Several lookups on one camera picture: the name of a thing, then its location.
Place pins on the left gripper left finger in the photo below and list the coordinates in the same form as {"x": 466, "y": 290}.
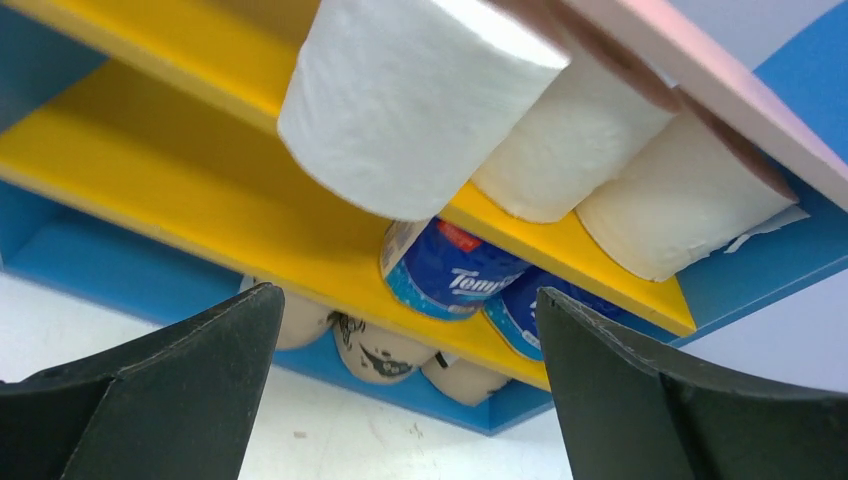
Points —
{"x": 178, "y": 403}

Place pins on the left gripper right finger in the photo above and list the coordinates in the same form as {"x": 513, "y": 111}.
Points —
{"x": 631, "y": 407}

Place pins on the blue roll front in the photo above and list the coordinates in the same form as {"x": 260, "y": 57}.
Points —
{"x": 512, "y": 311}

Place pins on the blue roll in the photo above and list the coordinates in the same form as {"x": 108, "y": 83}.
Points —
{"x": 512, "y": 311}
{"x": 442, "y": 271}

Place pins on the brown cartoon roll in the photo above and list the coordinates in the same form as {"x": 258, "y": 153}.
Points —
{"x": 376, "y": 355}
{"x": 303, "y": 322}

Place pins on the blue roll back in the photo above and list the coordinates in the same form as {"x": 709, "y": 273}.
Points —
{"x": 442, "y": 271}

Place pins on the plain white toilet roll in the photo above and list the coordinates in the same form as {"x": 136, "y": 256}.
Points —
{"x": 697, "y": 186}

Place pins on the blue pink yellow shelf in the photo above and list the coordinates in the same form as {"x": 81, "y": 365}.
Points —
{"x": 141, "y": 167}

